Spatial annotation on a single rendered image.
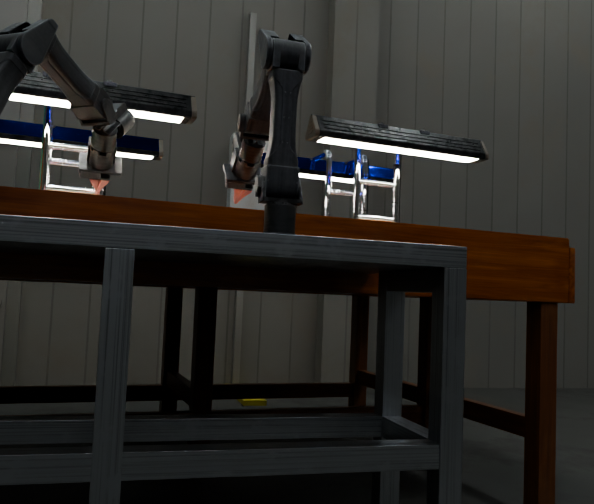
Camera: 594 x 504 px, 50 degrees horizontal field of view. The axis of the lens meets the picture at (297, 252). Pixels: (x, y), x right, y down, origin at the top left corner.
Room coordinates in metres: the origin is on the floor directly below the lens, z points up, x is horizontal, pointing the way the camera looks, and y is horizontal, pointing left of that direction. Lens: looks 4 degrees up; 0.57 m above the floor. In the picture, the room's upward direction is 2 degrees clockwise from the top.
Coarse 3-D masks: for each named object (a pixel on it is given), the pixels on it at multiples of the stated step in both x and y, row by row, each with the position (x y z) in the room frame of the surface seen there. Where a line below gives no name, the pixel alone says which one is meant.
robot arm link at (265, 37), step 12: (264, 36) 1.25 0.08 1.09; (276, 36) 1.25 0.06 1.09; (288, 36) 1.32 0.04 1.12; (300, 36) 1.30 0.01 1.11; (264, 48) 1.24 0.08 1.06; (264, 60) 1.23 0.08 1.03; (264, 72) 1.34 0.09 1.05; (264, 84) 1.36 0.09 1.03; (252, 96) 1.44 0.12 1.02; (264, 96) 1.39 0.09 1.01; (252, 108) 1.42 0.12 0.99; (264, 108) 1.41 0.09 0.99; (252, 120) 1.44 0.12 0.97; (264, 120) 1.44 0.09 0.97; (252, 132) 1.47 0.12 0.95; (264, 132) 1.48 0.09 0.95
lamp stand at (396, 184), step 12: (420, 132) 1.98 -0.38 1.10; (360, 156) 2.09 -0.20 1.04; (396, 156) 2.14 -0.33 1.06; (360, 168) 2.09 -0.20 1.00; (396, 168) 2.14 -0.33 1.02; (360, 180) 2.09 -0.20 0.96; (372, 180) 2.11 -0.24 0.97; (396, 180) 2.14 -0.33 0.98; (396, 192) 2.14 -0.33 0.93; (396, 204) 2.14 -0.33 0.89; (360, 216) 2.09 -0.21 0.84; (372, 216) 2.11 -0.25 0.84; (384, 216) 2.13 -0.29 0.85; (396, 216) 2.14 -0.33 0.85
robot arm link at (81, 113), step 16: (0, 32) 1.22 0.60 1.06; (16, 32) 1.26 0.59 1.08; (32, 32) 1.19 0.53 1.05; (48, 32) 1.23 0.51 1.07; (32, 48) 1.19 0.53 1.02; (48, 48) 1.23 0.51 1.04; (32, 64) 1.20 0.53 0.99; (48, 64) 1.29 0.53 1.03; (64, 64) 1.31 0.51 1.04; (64, 80) 1.33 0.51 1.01; (80, 80) 1.36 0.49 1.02; (80, 96) 1.37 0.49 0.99; (96, 96) 1.40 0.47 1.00; (80, 112) 1.43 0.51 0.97; (96, 112) 1.42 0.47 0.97
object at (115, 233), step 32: (0, 224) 0.93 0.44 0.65; (32, 224) 0.94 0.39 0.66; (64, 224) 0.95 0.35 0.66; (96, 224) 0.96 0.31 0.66; (128, 224) 0.97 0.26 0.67; (96, 256) 1.27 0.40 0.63; (160, 256) 1.17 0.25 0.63; (192, 256) 1.12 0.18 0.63; (224, 256) 1.08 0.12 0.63; (256, 256) 1.04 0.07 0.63; (288, 256) 1.04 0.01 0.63; (320, 256) 1.06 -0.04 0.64; (352, 256) 1.07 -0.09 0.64; (384, 256) 1.09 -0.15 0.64; (416, 256) 1.11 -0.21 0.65; (448, 256) 1.12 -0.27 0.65
